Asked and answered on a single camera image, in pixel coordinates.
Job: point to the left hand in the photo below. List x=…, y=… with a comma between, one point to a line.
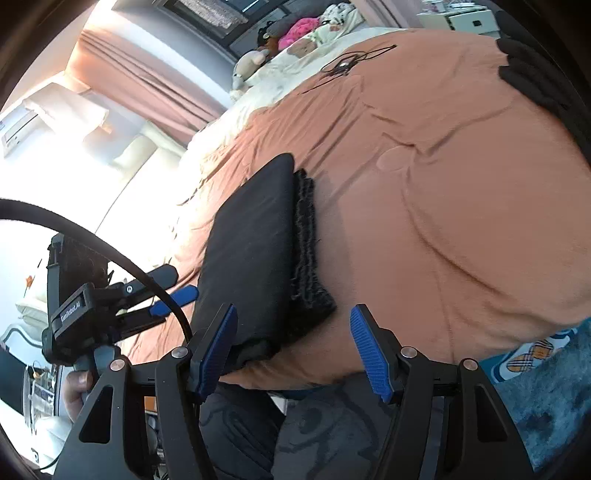
x=76, y=384

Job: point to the pink plush toy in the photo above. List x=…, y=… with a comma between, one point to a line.
x=299, y=29

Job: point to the beige plush toy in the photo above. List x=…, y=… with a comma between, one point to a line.
x=246, y=66

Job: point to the stack of black clothes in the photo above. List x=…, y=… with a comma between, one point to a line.
x=532, y=72

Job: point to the cream patterned bedsheet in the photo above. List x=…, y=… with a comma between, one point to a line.
x=284, y=73

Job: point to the orange fleece blanket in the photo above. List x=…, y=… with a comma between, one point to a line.
x=448, y=202

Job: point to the pink curtain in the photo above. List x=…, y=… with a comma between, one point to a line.
x=134, y=78

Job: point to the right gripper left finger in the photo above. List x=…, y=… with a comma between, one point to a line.
x=209, y=354

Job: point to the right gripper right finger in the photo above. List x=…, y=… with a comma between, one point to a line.
x=374, y=347

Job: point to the black denim pant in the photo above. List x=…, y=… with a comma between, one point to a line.
x=261, y=257

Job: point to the white bedside cabinet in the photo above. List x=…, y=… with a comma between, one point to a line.
x=478, y=20

